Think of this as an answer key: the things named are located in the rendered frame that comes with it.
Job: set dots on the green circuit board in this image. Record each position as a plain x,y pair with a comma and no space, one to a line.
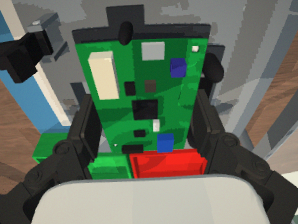
151,86

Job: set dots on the green bin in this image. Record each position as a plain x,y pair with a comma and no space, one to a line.
106,166

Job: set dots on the red bin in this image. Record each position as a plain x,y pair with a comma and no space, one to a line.
161,165

